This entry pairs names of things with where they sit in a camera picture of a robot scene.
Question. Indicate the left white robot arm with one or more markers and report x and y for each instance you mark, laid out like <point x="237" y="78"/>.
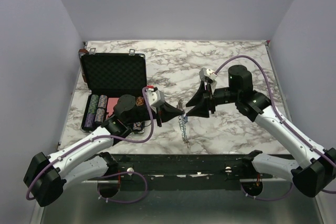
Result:
<point x="48" y="175"/>

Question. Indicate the black poker chip case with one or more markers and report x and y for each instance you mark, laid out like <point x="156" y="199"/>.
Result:
<point x="112" y="75"/>

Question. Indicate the orange poker chip stack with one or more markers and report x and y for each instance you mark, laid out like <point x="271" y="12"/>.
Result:
<point x="140" y="101"/>

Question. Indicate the grey blue spiral keyring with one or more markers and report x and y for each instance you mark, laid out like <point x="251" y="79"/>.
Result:
<point x="182" y="123"/>

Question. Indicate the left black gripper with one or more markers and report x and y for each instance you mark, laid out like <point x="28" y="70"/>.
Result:
<point x="166" y="112"/>

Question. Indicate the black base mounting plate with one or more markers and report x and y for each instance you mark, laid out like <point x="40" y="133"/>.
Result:
<point x="137" y="172"/>

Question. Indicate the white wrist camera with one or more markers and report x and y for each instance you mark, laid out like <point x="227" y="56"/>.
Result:
<point x="155" y="97"/>
<point x="207" y="75"/>

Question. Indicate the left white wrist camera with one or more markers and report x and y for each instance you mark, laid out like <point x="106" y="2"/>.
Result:
<point x="155" y="97"/>

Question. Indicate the pink playing card deck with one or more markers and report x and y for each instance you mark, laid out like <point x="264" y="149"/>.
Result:
<point x="111" y="103"/>

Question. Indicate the purple poker chip stack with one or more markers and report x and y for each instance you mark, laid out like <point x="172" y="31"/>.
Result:
<point x="94" y="110"/>

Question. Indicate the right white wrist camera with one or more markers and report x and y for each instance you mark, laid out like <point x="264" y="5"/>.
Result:
<point x="207" y="75"/>

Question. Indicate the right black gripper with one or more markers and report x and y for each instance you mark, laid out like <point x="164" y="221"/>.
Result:
<point x="202" y="109"/>

